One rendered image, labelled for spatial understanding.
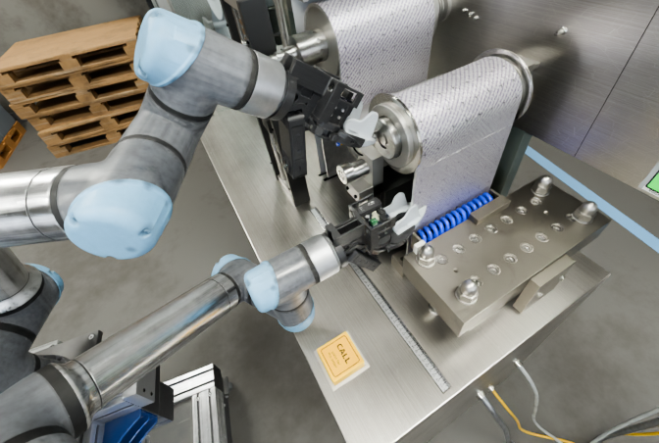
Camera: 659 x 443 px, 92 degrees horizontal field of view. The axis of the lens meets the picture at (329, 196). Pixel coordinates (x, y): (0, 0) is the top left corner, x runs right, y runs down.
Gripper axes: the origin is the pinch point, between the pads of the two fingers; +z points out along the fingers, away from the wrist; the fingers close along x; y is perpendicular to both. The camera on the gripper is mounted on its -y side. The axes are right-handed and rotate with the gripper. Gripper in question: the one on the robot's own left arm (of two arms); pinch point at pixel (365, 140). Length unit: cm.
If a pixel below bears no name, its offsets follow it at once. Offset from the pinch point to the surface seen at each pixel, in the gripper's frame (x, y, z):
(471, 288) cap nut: -25.2, -11.2, 13.9
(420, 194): -8.4, -4.1, 11.5
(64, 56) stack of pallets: 286, -91, -41
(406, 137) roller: -6.9, 4.4, 0.6
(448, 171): -8.5, 2.0, 15.0
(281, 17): 68, 11, 9
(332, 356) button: -17.4, -37.9, 4.6
